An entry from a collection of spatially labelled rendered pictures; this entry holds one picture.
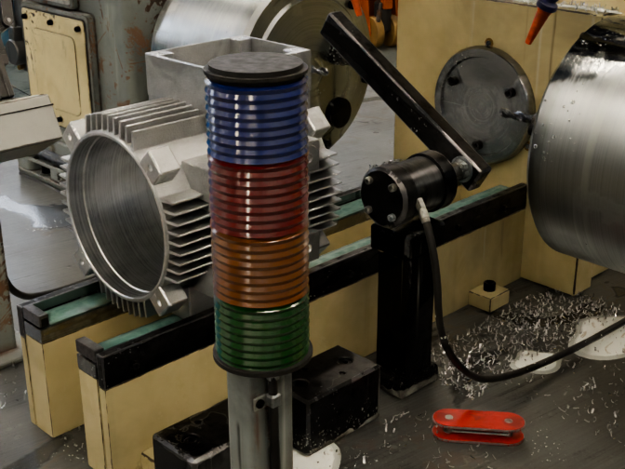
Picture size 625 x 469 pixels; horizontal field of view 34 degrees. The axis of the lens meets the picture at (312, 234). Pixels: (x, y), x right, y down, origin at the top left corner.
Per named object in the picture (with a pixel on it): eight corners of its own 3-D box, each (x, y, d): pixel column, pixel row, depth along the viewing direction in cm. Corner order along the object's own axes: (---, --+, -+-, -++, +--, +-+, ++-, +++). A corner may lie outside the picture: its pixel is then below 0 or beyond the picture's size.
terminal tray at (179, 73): (242, 103, 106) (240, 33, 103) (313, 124, 99) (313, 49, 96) (147, 126, 98) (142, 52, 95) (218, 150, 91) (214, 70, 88)
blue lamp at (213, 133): (261, 130, 64) (259, 60, 62) (329, 151, 60) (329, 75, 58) (186, 151, 60) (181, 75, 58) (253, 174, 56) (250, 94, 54)
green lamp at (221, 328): (266, 322, 69) (264, 261, 67) (328, 353, 65) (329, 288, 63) (196, 352, 65) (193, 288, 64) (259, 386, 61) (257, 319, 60)
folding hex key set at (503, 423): (431, 441, 96) (432, 424, 96) (432, 423, 99) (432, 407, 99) (525, 448, 95) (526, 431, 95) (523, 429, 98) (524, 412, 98)
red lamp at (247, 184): (263, 197, 66) (261, 130, 64) (329, 221, 62) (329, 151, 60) (190, 221, 62) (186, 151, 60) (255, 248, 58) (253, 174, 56)
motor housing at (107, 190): (222, 229, 114) (215, 61, 107) (343, 280, 102) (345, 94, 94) (66, 282, 101) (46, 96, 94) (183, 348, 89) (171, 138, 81)
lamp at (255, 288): (264, 261, 67) (263, 197, 66) (329, 288, 63) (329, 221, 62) (193, 288, 64) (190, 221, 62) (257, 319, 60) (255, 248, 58)
